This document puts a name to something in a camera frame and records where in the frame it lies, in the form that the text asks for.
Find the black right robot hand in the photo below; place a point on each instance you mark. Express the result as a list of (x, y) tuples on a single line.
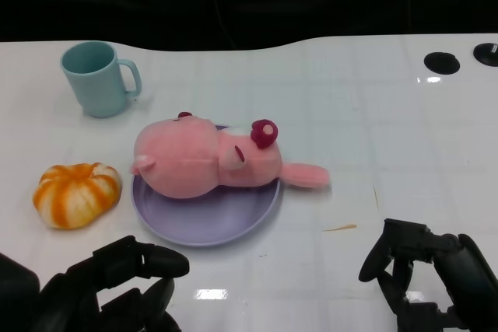
[(459, 270)]

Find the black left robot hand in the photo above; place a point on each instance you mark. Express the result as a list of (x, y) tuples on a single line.
[(97, 289)]

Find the pink plush beaver doll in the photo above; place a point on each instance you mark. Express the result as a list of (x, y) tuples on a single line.
[(186, 161)]

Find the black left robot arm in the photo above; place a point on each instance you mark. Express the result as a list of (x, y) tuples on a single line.
[(15, 293)]

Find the purple plastic plate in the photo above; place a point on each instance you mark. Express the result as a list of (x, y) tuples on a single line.
[(202, 219)]

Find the orange white plush pumpkin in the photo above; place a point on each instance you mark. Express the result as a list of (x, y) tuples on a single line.
[(78, 196)]

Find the light blue plastic mug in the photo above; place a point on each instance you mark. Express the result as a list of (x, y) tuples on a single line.
[(97, 83)]

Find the flat black table grommet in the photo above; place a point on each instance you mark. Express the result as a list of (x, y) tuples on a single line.
[(441, 62)]

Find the black table grommet with knob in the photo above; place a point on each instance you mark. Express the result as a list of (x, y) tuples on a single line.
[(486, 53)]

